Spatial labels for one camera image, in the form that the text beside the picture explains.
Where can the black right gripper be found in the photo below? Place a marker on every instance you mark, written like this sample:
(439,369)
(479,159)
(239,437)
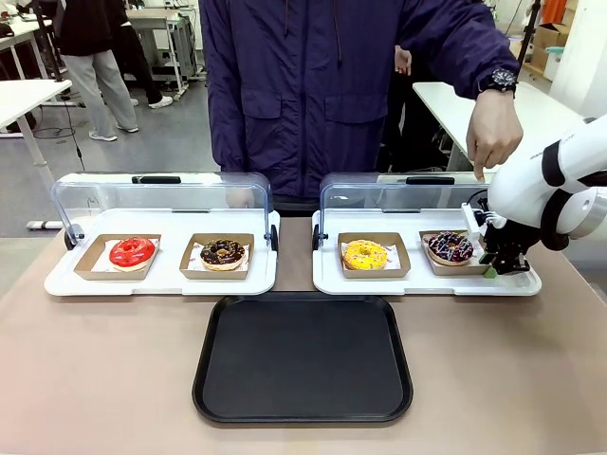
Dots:
(507,242)

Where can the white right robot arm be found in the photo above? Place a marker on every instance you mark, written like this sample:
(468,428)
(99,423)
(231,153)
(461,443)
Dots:
(517,189)

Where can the purple sprinkled chocolate donut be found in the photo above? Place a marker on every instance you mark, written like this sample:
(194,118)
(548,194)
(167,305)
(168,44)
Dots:
(438,251)

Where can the brown paper donut tray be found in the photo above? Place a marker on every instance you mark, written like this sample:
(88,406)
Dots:
(189,272)
(87,270)
(398,270)

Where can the yellow glazed donut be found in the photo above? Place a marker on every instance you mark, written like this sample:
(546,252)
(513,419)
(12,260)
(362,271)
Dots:
(353,258)

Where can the black serving tray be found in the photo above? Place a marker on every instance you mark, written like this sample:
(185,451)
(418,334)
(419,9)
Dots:
(303,360)

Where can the chocolate glazed donut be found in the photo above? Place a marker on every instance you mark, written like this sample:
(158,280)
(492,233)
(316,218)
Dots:
(211,258)

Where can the red glazed donut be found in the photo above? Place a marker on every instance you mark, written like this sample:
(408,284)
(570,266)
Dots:
(121,256)

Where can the person's left hand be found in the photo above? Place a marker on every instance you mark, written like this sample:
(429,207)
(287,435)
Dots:
(493,128)

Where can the background person's hand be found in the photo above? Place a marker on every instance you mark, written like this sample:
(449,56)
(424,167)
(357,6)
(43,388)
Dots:
(403,60)

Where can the person's right hand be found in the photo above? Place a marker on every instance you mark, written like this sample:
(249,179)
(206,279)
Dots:
(239,198)

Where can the person in black clothes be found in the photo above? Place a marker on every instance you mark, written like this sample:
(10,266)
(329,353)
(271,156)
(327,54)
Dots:
(427,118)

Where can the white display case base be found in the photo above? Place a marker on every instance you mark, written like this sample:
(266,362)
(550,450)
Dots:
(265,265)
(327,279)

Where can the white table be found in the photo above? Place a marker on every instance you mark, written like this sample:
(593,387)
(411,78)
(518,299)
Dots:
(446,99)
(28,95)

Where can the clear display case lid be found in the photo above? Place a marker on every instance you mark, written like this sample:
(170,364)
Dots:
(213,189)
(341,182)

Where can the black wristwatch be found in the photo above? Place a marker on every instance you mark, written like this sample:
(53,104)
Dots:
(502,78)

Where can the cardboard box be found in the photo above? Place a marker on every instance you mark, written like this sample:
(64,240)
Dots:
(550,38)

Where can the black tripod stand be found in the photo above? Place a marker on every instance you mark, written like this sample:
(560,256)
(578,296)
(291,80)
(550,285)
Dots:
(530,28)

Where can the person in navy jacket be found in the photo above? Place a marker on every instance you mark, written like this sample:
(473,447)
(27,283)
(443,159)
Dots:
(308,95)

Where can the person in black trousers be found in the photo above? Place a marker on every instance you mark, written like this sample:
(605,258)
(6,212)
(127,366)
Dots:
(142,71)

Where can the white metal workbench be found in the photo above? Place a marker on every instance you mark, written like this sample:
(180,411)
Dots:
(166,19)

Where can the person in grey trousers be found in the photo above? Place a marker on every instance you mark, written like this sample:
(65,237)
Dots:
(95,28)

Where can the white background bench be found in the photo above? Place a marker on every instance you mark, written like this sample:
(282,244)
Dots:
(19,33)

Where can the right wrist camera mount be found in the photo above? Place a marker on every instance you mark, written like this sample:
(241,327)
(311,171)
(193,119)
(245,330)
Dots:
(472,220)

